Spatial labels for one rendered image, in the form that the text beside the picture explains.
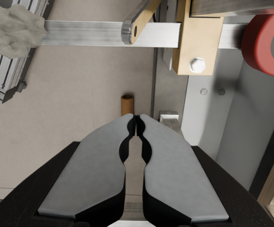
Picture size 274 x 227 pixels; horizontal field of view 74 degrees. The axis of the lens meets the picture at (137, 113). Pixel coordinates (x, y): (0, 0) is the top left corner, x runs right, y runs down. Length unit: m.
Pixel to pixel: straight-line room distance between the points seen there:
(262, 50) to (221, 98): 0.35
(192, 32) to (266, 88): 0.27
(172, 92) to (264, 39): 0.25
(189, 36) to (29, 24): 0.20
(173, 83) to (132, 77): 0.73
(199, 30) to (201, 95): 0.33
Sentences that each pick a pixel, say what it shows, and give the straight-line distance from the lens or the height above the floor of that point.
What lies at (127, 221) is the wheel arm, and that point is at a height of 0.96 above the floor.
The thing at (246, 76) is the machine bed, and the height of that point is 0.66.
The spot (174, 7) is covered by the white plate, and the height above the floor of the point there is 0.79.
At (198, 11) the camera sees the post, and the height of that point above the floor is 0.91.
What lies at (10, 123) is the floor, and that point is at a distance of 1.60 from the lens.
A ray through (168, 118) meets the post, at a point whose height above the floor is 0.73.
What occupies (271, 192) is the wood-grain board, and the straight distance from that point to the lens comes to 0.42.
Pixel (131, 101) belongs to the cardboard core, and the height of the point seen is 0.07.
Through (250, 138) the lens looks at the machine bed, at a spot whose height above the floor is 0.75.
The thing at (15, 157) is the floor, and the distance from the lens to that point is 1.78.
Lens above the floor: 1.12
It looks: 63 degrees down
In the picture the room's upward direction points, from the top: 178 degrees counter-clockwise
